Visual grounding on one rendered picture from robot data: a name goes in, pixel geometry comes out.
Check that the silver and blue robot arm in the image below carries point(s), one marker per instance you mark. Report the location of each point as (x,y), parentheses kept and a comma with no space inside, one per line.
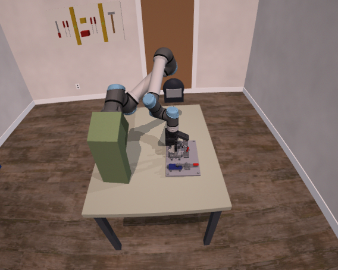
(118,101)

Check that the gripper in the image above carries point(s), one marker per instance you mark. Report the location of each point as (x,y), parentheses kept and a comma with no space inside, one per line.
(171,140)

